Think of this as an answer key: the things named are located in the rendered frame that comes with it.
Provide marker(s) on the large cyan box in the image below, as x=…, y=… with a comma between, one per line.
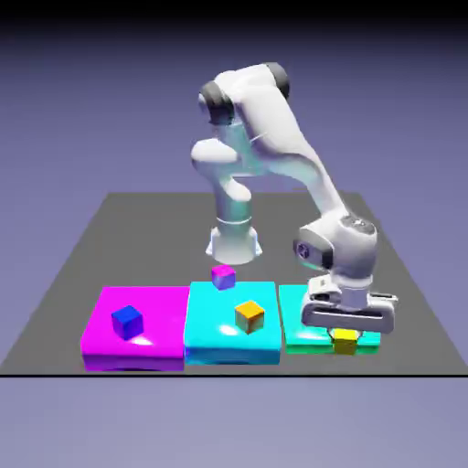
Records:
x=219, y=329

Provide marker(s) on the small yellow cube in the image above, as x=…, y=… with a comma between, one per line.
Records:
x=345, y=342

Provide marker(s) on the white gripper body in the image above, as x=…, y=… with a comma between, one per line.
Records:
x=347, y=317

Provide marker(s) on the small magenta cube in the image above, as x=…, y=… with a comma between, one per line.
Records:
x=223, y=276

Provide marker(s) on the large green box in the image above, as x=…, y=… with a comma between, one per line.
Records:
x=296, y=329

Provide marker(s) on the large magenta box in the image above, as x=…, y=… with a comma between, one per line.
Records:
x=153, y=329

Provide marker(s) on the small blue cube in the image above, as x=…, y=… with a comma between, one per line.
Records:
x=127, y=321

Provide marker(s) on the small orange cube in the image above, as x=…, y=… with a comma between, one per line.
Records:
x=249, y=315

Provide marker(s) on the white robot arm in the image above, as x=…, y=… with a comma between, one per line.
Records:
x=278, y=124

